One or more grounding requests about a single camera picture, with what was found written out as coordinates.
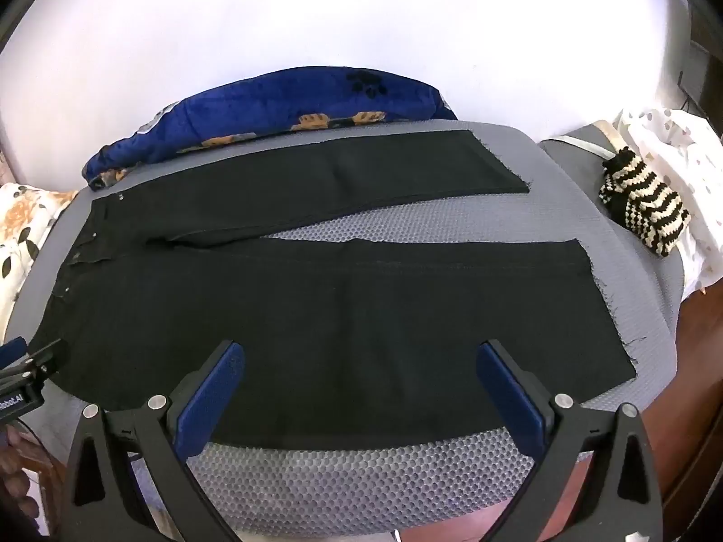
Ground brown wooden furniture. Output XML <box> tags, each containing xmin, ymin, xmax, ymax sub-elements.
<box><xmin>649</xmin><ymin>5</ymin><xmax>723</xmax><ymax>542</ymax></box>

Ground blue paw print blanket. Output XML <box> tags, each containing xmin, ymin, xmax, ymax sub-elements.
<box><xmin>82</xmin><ymin>66</ymin><xmax>460</xmax><ymax>192</ymax></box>

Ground black pants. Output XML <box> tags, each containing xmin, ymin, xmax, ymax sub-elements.
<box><xmin>25</xmin><ymin>129</ymin><xmax>634</xmax><ymax>449</ymax></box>

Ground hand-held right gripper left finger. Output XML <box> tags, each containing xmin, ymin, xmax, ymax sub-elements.
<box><xmin>66</xmin><ymin>340</ymin><xmax>246</xmax><ymax>542</ymax></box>

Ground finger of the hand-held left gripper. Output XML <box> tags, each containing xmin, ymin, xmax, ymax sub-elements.
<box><xmin>0</xmin><ymin>337</ymin><xmax>29</xmax><ymax>372</ymax></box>
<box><xmin>16</xmin><ymin>339</ymin><xmax>65</xmax><ymax>380</ymax></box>

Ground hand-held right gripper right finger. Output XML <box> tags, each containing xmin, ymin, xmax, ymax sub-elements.
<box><xmin>476</xmin><ymin>340</ymin><xmax>663</xmax><ymax>542</ymax></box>

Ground grey cushion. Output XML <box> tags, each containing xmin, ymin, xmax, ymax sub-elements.
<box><xmin>539</xmin><ymin>123</ymin><xmax>622</xmax><ymax>170</ymax></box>

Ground grey mesh mat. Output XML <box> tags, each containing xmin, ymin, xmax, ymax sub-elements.
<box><xmin>11</xmin><ymin>120</ymin><xmax>685</xmax><ymax>542</ymax></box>

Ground floral cloth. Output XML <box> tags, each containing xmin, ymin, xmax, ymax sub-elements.
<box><xmin>0</xmin><ymin>182</ymin><xmax>80</xmax><ymax>331</ymax></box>

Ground white dotted cloth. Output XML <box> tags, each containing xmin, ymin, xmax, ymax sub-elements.
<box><xmin>613</xmin><ymin>106</ymin><xmax>723</xmax><ymax>297</ymax></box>

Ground person's left hand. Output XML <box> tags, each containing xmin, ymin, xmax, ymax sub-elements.
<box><xmin>0</xmin><ymin>426</ymin><xmax>36</xmax><ymax>523</ymax></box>

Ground black cream striped knit cloth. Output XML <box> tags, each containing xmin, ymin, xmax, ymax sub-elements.
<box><xmin>599</xmin><ymin>147</ymin><xmax>691</xmax><ymax>256</ymax></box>

